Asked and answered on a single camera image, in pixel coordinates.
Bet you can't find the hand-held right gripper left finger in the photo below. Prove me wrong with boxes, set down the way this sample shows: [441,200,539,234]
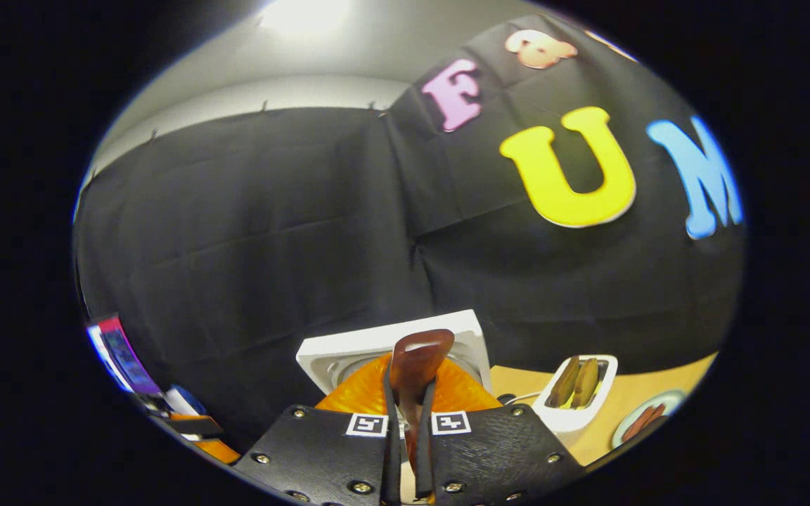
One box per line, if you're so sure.
[233,351,402,506]

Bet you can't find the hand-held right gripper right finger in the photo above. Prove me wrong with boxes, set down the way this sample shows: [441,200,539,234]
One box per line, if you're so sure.
[416,358,585,506]

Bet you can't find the white rice cooker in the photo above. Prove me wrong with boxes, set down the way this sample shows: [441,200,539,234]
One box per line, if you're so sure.
[297,309,494,394]

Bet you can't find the brown wooden spoon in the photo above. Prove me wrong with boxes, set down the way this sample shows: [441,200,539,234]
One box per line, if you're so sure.
[390,329,455,486]

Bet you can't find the blue white object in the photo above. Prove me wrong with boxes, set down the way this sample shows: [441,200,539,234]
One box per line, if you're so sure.
[166,385,205,415]

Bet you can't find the white toaster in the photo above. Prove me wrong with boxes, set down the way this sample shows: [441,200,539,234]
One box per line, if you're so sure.
[532,355,618,433]

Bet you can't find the brown toast slice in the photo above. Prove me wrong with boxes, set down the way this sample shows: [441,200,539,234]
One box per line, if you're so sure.
[572,358,601,408]
[548,357,581,408]

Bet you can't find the pink lit screen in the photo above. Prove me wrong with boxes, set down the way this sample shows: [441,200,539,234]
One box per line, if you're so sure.
[87,316,163,398]

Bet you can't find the red sausage pieces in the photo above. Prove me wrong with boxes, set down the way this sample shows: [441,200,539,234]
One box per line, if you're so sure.
[623,404,666,440]

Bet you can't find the pale green plate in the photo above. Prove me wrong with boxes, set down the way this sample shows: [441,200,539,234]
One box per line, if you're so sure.
[612,390,687,447]

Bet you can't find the large ceiling light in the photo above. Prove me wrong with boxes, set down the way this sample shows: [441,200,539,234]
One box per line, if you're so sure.
[257,0,353,36]

